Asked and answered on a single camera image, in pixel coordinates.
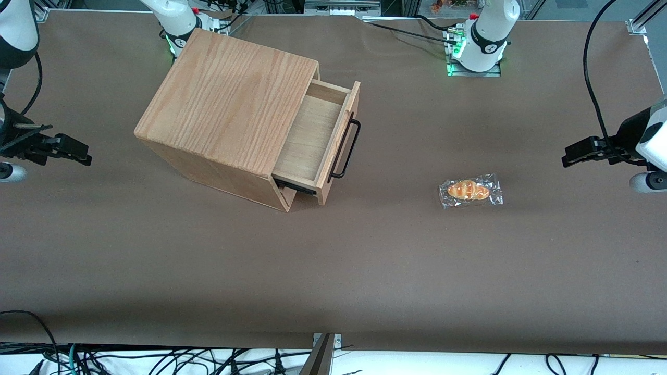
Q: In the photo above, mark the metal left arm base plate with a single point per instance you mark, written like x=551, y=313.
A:
x=490, y=73

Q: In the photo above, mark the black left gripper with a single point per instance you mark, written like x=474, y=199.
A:
x=628, y=133

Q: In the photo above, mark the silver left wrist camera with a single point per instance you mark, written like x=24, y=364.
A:
x=643, y=182

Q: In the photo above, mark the light wooden cabinet body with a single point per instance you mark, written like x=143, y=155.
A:
x=224, y=104

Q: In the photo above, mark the aluminium frame profile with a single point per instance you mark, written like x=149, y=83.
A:
x=637, y=27
x=41, y=14

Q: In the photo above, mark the black drawer slide rail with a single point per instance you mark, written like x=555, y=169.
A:
x=297, y=186

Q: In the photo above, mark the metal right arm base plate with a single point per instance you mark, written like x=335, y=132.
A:
x=213, y=23

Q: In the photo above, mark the small metal edge bracket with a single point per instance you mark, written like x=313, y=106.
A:
x=337, y=341

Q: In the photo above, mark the bread roll in clear wrapper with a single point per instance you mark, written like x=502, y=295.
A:
x=468, y=190

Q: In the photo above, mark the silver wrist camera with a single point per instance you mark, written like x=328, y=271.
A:
x=643, y=182
x=10, y=173

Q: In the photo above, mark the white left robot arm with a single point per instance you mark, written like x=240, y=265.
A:
x=487, y=31

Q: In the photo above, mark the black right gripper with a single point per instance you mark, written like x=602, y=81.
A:
x=11, y=139

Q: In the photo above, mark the light wooden drawer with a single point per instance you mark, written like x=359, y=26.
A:
x=312, y=135

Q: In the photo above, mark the orange background object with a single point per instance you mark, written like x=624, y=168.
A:
x=436, y=6

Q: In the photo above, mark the grey background device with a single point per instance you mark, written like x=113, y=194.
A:
x=341, y=8

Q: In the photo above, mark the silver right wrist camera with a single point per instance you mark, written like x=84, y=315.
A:
x=10, y=173

